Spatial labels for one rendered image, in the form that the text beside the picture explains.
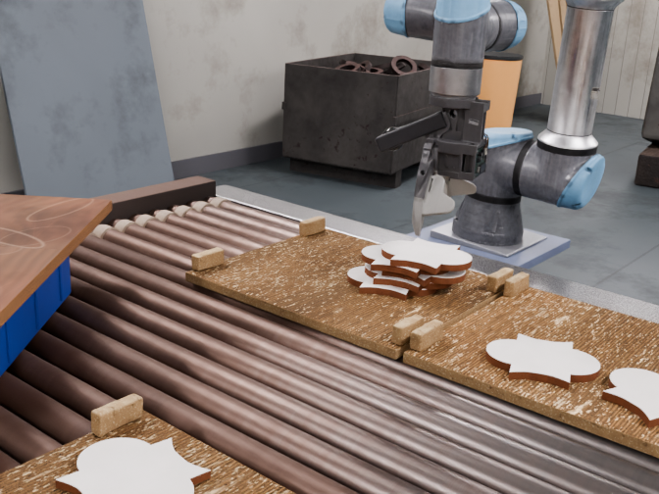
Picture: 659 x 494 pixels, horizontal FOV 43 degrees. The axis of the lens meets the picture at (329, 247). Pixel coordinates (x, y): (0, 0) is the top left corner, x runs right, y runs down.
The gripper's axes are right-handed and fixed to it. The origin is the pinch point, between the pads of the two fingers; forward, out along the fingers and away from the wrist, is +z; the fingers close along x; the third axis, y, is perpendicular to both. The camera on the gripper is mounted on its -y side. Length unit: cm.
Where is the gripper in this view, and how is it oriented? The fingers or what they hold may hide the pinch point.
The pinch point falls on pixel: (429, 223)
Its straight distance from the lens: 132.0
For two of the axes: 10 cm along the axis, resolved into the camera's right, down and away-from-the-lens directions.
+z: -0.5, 9.5, 3.2
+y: 9.1, 1.8, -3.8
